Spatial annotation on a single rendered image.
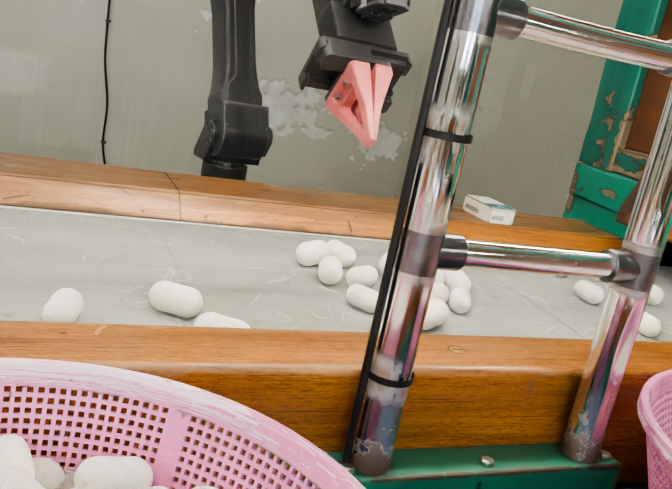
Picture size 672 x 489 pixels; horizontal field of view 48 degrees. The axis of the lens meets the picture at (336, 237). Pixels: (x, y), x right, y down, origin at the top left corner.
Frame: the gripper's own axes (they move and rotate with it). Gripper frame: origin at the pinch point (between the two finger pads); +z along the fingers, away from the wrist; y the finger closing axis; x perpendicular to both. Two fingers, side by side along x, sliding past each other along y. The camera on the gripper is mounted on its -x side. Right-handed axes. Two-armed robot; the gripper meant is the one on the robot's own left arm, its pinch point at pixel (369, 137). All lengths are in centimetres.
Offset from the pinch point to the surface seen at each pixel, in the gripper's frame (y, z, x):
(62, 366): -28.8, 30.2, -15.0
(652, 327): 20.4, 22.2, -5.9
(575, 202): 43.0, -8.9, 16.8
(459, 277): 5.3, 15.6, -1.1
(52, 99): -18, -129, 147
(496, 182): 115, -86, 106
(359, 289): -6.3, 18.8, -3.5
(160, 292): -21.9, 20.9, -5.2
